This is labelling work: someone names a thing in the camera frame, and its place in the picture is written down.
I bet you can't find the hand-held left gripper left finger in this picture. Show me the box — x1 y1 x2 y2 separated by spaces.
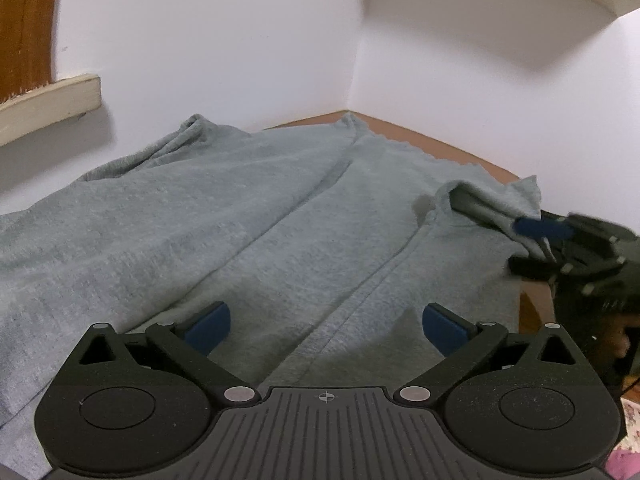
77 301 261 408

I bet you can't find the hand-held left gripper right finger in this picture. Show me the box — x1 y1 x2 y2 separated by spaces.
393 303 578 408

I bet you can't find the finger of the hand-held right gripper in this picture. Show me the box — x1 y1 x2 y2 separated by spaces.
507 255 626 291
514 211 613 251

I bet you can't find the grey sweatshirt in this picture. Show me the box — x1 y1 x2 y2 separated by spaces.
0 112 547 480

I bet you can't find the person's right hand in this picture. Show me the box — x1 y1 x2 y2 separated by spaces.
597 310 633 375

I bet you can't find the floral bedsheet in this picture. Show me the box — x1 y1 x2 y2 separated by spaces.
619 400 640 453

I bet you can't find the pink cloth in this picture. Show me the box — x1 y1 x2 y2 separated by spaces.
606 447 640 480

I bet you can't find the beige window sill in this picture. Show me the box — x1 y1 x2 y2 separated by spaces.
0 74 102 148

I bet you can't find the wooden window frame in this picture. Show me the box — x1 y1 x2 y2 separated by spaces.
0 0 63 103

